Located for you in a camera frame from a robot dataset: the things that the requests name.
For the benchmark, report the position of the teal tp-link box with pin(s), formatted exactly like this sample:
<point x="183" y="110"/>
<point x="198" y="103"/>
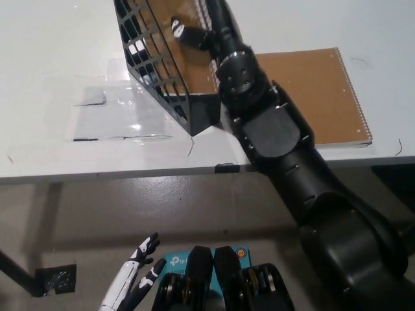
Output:
<point x="175" y="259"/>

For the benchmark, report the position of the grey tape patch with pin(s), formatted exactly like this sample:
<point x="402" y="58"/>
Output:
<point x="94" y="96"/>

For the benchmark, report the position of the black lattice book holder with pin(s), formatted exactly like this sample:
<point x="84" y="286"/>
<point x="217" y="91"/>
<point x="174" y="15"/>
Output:
<point x="201" y="116"/>

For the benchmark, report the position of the black floor tape patch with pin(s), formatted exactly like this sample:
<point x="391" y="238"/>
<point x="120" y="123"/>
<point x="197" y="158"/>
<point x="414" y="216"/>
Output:
<point x="58" y="278"/>

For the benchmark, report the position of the black table leg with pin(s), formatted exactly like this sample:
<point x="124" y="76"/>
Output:
<point x="14" y="270"/>

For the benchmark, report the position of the black table edge clip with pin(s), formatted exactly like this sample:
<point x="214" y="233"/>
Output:
<point x="227" y="168"/>

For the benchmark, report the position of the clear plastic sheet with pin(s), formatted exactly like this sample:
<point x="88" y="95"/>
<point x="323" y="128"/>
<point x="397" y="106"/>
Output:
<point x="107" y="124"/>

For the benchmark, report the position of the brown spiral notebook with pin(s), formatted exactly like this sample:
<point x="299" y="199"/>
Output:
<point x="324" y="90"/>
<point x="191" y="71"/>

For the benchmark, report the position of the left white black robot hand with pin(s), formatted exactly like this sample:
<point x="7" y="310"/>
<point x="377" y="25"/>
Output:
<point x="121" y="288"/>

